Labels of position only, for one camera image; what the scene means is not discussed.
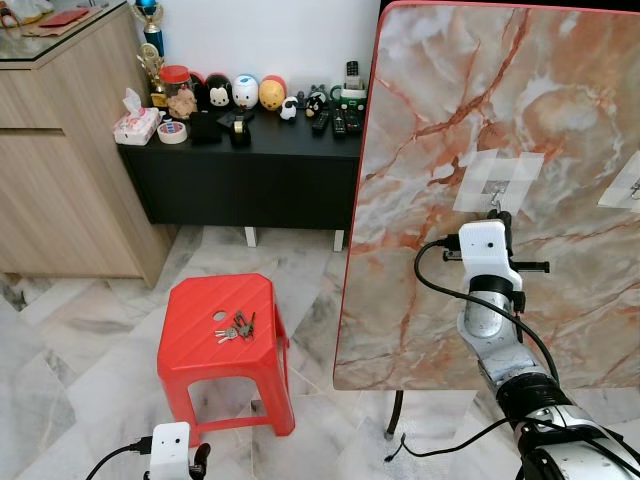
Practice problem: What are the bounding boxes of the black floor cable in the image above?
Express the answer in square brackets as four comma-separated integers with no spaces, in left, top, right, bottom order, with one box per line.
[384,414,523,462]

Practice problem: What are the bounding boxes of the marble table with red edge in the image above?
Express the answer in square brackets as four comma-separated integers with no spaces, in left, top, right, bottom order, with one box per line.
[332,0,640,442]

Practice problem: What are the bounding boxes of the white tape roll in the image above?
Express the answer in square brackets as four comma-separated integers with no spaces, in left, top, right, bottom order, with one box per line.
[157,120,190,146]

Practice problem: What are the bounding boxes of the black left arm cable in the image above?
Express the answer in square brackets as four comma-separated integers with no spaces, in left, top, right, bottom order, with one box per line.
[84,439,154,480]

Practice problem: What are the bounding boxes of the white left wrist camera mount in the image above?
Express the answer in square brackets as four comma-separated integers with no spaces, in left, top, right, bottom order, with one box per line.
[149,421,192,480]

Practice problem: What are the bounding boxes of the small gold trophy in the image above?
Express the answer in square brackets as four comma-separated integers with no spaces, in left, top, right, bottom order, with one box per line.
[137,50,167,107]

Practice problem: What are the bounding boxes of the blue ball trophy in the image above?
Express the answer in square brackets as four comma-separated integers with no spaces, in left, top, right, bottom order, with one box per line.
[132,0,167,57]

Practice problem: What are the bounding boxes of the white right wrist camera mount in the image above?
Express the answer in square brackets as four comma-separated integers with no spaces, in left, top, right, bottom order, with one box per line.
[456,219,525,295]

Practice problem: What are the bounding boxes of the flat black box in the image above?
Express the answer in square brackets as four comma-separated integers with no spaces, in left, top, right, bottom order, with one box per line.
[190,111,224,145]

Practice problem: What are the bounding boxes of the silver key bunch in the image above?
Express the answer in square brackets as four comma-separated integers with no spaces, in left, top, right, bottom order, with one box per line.
[212,311,258,346]

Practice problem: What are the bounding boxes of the light wooden cabinet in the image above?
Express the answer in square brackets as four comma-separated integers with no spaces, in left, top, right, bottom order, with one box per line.
[0,3,177,290]

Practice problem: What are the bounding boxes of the white round plush toy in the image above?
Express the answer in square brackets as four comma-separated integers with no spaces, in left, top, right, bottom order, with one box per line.
[232,73,262,112]

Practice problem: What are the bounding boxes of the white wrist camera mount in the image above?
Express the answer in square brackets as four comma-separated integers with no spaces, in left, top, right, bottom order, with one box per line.
[456,219,525,295]
[149,421,192,480]

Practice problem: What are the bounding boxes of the black mouse plush toy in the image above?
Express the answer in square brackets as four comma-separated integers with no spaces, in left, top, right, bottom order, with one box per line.
[204,73,235,112]

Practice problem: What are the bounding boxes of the clear jar red lid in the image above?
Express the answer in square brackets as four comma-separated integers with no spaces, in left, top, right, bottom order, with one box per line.
[159,65,194,122]

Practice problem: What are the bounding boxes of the green stand with phone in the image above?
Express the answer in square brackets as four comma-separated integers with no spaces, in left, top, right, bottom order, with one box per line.
[334,61,368,108]

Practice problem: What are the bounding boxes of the pink tissue pack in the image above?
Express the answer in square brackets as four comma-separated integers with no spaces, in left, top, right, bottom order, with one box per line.
[112,88,164,147]

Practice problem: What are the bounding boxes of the black tape dispenser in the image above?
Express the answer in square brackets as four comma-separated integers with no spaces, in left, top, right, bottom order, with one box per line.
[228,114,254,149]

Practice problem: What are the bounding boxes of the black TV console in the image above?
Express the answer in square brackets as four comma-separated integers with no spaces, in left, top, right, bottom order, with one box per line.
[117,100,369,251]

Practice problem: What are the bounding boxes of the small black white figure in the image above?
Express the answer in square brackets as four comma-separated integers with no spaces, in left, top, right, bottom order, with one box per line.
[304,88,330,120]

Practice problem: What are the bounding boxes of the clear adhesive metal hook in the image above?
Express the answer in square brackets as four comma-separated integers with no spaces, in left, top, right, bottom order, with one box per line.
[452,149,547,215]
[597,149,640,210]

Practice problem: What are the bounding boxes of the wide black remote control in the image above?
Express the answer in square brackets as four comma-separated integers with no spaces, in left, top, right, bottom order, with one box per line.
[332,107,364,139]

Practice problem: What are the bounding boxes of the flat red box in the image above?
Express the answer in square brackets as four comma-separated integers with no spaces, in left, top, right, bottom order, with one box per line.
[39,7,92,29]

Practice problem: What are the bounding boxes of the yellow round plush toy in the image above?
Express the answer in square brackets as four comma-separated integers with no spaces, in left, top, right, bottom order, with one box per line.
[258,75,289,112]

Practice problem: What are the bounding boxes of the red plastic stool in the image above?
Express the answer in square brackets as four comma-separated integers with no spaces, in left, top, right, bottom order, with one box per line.
[156,272,297,449]

